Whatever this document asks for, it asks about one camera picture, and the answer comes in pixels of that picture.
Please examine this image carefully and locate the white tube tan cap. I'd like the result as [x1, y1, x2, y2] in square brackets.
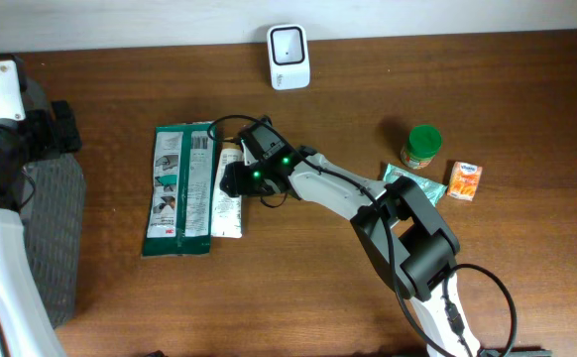
[211, 143, 243, 239]

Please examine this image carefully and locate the green white package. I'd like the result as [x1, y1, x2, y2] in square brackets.
[142, 122, 216, 258]

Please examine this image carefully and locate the green lid jar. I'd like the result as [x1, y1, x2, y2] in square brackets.
[401, 125, 442, 170]

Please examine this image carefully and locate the teal wipes packet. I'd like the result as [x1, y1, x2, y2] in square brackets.
[382, 164, 447, 206]

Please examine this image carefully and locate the orange small packet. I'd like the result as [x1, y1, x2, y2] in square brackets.
[446, 162, 483, 201]

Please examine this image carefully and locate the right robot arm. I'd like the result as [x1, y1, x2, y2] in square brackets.
[220, 116, 481, 356]

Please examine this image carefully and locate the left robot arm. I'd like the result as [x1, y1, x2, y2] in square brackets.
[0, 55, 86, 356]

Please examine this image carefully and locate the grey plastic basket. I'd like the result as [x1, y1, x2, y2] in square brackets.
[16, 154, 86, 328]

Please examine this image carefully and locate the black camera cable right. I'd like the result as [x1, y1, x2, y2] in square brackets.
[206, 114, 519, 357]

